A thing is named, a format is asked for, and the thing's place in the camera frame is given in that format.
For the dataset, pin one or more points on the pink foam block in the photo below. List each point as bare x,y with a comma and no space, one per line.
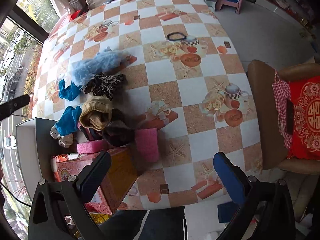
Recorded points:
90,147
147,144

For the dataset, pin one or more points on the white polka dot scrunchie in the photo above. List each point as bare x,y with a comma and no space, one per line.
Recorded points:
64,140

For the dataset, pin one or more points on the red checkered cloth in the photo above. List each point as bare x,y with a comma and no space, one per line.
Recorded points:
282,93

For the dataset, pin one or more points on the tan beige sock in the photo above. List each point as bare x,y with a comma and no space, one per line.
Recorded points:
96,113

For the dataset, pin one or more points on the red embroidered cushion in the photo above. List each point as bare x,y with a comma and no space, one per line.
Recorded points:
305,137

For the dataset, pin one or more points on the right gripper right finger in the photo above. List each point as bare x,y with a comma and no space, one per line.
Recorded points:
232,177

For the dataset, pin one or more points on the checkered patterned tablecloth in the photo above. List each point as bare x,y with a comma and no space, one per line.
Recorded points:
184,78

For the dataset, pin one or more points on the grey white storage box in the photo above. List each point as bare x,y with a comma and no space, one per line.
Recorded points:
35,147

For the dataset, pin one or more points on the pink striped sock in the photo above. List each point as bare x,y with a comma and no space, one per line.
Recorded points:
90,133

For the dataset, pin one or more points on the red patterned carton box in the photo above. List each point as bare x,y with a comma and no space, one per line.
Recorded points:
119,179

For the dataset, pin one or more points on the leopard print scrunchie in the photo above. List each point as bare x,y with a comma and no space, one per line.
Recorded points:
105,85

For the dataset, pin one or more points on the dark knitted sock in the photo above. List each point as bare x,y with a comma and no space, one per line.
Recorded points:
117,133

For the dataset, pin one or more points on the light blue fluffy cloth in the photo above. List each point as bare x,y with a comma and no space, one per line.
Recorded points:
106,61

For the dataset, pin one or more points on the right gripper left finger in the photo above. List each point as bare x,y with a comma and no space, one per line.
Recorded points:
91,176

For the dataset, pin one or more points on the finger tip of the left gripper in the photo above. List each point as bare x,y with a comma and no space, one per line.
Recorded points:
8,108

